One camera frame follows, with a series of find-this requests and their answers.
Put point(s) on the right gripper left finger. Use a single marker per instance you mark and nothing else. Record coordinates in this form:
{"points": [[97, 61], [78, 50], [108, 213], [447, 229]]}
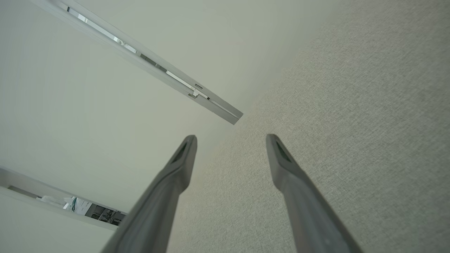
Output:
{"points": [[154, 211]]}

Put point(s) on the grey partition door frame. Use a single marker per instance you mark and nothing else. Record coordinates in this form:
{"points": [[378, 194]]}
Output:
{"points": [[35, 202]]}

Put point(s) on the dark equipment shelf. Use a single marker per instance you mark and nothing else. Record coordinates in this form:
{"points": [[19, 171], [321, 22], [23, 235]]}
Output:
{"points": [[105, 214]]}

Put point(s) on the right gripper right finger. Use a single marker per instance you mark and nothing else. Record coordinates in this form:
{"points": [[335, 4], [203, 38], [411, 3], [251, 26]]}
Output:
{"points": [[309, 218]]}

